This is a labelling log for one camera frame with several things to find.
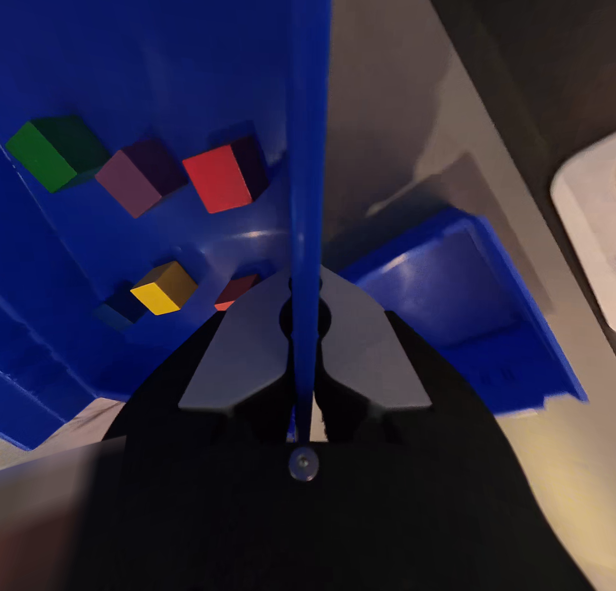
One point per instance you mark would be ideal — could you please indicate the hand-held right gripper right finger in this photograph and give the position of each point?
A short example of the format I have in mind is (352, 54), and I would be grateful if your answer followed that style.
(370, 355)

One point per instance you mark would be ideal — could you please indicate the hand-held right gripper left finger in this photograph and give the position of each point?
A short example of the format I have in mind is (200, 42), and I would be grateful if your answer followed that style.
(240, 355)

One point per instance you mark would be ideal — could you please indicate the orange wooden cube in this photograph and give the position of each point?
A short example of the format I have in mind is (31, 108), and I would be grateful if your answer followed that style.
(236, 290)

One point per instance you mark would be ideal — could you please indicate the blue plastic bin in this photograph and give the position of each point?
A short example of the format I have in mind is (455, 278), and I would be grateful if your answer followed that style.
(433, 288)
(144, 71)

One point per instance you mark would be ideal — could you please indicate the yellow wooden cube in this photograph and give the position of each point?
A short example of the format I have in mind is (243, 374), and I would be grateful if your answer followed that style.
(161, 292)

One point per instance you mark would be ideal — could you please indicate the blue wooden cube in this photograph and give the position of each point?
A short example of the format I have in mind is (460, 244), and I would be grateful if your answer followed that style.
(115, 314)

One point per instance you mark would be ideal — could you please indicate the red wooden cube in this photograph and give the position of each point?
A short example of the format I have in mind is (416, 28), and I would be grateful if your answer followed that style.
(216, 179)

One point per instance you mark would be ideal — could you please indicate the purple wooden cube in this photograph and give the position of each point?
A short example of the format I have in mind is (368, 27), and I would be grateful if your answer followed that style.
(132, 182)

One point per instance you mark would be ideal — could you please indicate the green wooden cube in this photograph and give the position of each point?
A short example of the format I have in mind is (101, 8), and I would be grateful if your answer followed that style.
(43, 160)

